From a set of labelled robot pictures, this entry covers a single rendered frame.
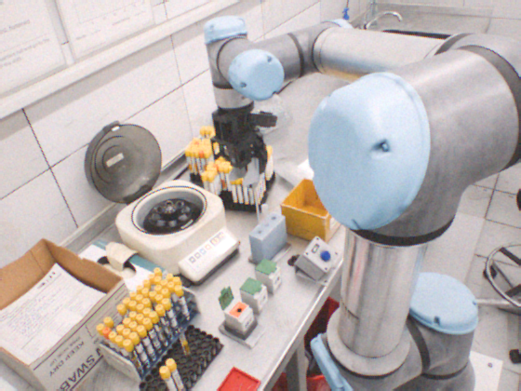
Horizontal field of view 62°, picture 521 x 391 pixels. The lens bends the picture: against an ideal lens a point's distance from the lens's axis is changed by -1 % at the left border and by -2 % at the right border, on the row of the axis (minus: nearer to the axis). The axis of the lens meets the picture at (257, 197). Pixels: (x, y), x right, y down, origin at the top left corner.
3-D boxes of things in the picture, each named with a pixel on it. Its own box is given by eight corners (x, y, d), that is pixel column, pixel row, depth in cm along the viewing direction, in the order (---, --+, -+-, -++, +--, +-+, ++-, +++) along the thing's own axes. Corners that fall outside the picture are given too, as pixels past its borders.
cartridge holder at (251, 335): (251, 349, 92) (249, 339, 90) (219, 330, 97) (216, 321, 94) (265, 330, 95) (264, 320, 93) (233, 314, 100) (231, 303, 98)
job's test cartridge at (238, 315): (245, 338, 93) (241, 320, 89) (227, 329, 95) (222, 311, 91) (255, 325, 95) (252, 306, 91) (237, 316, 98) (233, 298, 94)
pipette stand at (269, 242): (270, 271, 109) (266, 242, 103) (247, 261, 113) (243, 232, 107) (292, 247, 115) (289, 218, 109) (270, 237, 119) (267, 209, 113)
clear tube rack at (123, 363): (140, 384, 88) (130, 365, 84) (107, 363, 93) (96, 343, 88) (202, 312, 101) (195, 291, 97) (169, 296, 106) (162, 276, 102)
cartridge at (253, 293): (259, 315, 99) (256, 295, 95) (242, 307, 101) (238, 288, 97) (268, 303, 101) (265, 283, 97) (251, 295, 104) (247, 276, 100)
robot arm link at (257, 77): (303, 42, 65) (273, 25, 73) (234, 62, 63) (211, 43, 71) (308, 90, 70) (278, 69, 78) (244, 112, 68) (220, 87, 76)
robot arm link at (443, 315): (487, 355, 70) (500, 300, 63) (420, 393, 67) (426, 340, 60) (437, 306, 80) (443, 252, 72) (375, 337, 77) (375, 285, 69)
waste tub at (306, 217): (326, 248, 114) (326, 219, 108) (281, 232, 120) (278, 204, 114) (346, 217, 122) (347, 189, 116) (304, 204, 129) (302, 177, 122)
